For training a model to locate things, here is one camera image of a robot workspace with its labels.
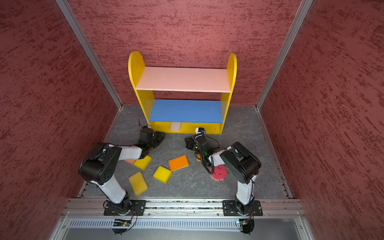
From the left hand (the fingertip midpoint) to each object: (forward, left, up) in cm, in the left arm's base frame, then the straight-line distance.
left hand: (166, 136), depth 97 cm
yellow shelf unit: (+35, -21, +3) cm, 41 cm away
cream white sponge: (+9, -6, 0) cm, 10 cm away
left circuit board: (-47, +17, -7) cm, 50 cm away
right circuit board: (-46, -44, -5) cm, 64 cm away
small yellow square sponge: (-24, -1, -2) cm, 25 cm away
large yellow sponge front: (-29, +12, -3) cm, 32 cm away
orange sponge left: (-17, -10, -4) cm, 20 cm away
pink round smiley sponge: (-23, -35, -2) cm, 42 cm away
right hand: (-5, -13, +2) cm, 14 cm away
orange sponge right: (-17, -22, +5) cm, 28 cm away
